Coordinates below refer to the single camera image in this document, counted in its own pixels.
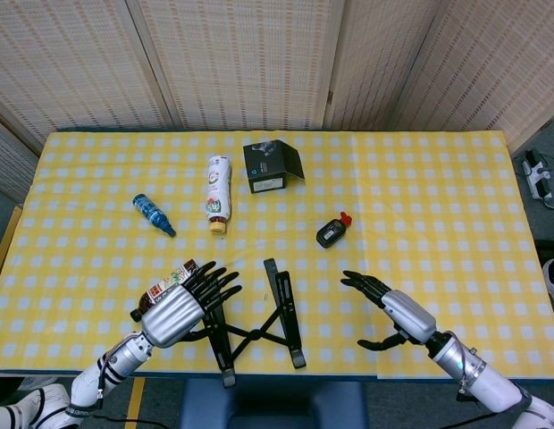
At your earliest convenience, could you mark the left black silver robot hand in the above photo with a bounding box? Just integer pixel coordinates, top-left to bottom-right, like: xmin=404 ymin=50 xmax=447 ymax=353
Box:
xmin=140 ymin=261 xmax=242 ymax=349

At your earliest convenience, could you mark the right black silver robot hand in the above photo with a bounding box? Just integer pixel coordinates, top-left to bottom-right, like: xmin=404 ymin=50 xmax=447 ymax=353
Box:
xmin=340 ymin=270 xmax=438 ymax=350

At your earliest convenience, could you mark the black folding laptop stand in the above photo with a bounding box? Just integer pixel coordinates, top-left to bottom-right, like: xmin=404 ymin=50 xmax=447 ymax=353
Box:
xmin=200 ymin=257 xmax=307 ymax=388

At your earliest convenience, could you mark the yellow white checkered tablecloth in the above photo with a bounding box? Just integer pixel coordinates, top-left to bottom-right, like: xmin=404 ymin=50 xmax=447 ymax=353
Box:
xmin=0 ymin=130 xmax=554 ymax=380

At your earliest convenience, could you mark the brown tea bottle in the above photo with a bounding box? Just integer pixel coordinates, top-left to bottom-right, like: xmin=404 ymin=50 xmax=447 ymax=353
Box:
xmin=130 ymin=258 xmax=202 ymax=322

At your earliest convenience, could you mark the small blue bottle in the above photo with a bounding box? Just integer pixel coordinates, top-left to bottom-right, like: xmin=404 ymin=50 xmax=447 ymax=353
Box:
xmin=132 ymin=193 xmax=177 ymax=237

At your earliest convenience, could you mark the small black bottle red cap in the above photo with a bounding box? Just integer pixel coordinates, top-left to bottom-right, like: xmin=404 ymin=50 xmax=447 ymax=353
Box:
xmin=315 ymin=211 xmax=353 ymax=248

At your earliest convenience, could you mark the blue chair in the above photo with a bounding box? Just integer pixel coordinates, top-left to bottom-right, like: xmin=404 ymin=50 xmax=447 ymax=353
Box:
xmin=179 ymin=379 xmax=370 ymax=429

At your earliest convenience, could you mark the white drink bottle yellow cap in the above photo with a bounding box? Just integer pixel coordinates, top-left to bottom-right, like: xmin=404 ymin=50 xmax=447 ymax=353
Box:
xmin=206 ymin=155 xmax=233 ymax=235

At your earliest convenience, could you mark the black cardboard box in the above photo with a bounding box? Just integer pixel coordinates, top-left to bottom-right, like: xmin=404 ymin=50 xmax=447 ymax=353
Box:
xmin=242 ymin=139 xmax=306 ymax=195

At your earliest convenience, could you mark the yellow wooden plank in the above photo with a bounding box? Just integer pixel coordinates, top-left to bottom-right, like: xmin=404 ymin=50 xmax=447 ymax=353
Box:
xmin=0 ymin=205 xmax=23 ymax=276

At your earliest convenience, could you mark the white power strip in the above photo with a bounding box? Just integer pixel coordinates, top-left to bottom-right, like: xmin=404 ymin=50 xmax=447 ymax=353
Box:
xmin=521 ymin=150 xmax=554 ymax=201

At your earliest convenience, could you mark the woven folding screen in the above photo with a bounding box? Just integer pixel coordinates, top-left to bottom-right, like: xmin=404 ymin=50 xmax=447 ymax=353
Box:
xmin=0 ymin=0 xmax=554 ymax=202

